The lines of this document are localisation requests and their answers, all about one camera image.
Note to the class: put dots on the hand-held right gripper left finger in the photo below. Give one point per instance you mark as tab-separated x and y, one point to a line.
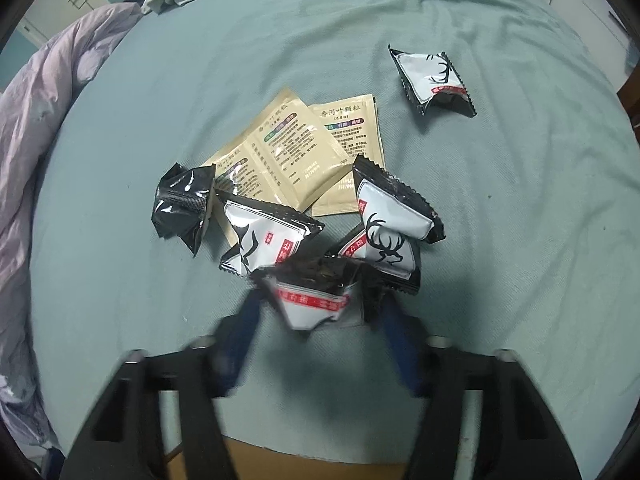
240	340

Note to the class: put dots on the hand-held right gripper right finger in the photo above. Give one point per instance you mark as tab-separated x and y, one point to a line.
400	350

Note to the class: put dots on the deer print snack packet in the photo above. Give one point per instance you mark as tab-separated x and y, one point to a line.
390	257
395	205
310	305
430	77
260	240

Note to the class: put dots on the brown cardboard box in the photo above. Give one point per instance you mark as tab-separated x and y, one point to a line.
300	460

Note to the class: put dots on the shiny black snack packet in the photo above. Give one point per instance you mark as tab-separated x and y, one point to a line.
182	205

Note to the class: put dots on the purple quilt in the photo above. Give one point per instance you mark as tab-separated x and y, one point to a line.
40	160

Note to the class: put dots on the white door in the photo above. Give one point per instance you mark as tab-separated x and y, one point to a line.
60	0

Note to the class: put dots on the white cabinet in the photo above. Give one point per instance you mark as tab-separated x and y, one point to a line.
575	0

